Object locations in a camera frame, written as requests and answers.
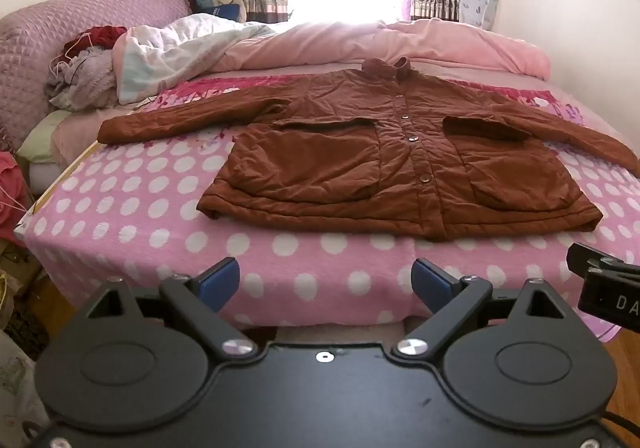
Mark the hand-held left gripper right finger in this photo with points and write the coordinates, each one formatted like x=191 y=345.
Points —
x=430 y=280

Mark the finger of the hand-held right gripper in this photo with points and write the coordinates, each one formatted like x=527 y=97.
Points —
x=592 y=255

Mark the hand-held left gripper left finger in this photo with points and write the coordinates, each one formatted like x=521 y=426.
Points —
x=220 y=278

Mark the brown padded jacket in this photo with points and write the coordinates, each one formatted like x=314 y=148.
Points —
x=325 y=168

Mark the pink polka dot blanket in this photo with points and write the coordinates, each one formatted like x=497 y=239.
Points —
x=150 y=228

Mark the green pillow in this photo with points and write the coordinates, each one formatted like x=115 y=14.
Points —
x=42 y=141

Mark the white crumpled bag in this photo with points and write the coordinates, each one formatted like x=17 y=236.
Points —
x=15 y=378

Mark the pink-red cloth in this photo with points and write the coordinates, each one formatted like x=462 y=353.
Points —
x=10 y=188

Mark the white quilt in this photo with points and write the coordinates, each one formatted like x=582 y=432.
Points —
x=175 y=53

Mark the lavender knitted garment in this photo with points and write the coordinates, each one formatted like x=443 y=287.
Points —
x=85 y=78

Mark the pink duvet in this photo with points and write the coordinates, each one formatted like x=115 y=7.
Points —
x=325 y=48

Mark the blue box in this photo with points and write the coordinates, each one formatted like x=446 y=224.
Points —
x=225 y=12

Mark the red cloth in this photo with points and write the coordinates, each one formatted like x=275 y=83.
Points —
x=105 y=34

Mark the pink quilted headboard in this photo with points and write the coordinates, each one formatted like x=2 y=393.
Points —
x=40 y=38

